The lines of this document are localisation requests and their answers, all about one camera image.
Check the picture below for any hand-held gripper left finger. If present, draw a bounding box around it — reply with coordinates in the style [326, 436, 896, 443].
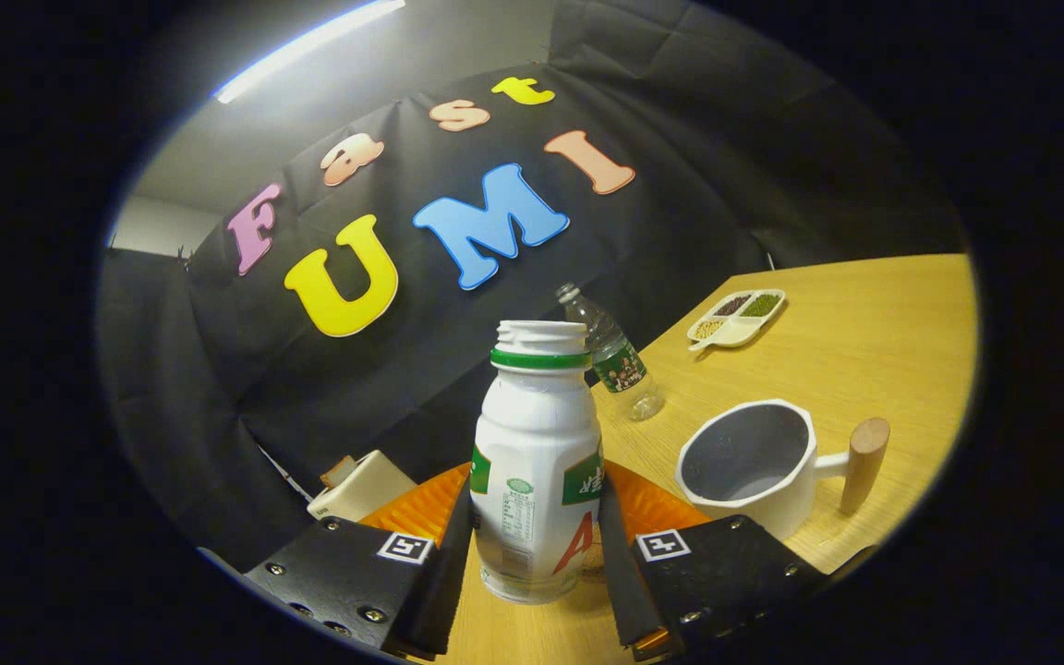
[244, 462, 476, 659]

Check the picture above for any cream white toaster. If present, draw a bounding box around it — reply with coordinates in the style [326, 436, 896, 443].
[307, 450, 419, 523]

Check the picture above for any wooden table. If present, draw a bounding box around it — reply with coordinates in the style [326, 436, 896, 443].
[430, 254, 976, 665]

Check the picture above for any white juice bottle green label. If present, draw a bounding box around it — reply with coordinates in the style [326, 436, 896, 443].
[470, 320, 605, 606]

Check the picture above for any white divided dish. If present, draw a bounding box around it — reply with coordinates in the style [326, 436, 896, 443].
[687, 289, 787, 354]

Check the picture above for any clear plastic water bottle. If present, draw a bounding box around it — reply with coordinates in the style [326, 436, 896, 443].
[556, 283, 666, 423]

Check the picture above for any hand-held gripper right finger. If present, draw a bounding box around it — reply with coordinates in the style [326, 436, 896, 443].
[598, 462, 833, 661]

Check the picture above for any white cup with wooden handle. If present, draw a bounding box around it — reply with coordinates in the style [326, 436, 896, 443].
[675, 399, 891, 541]

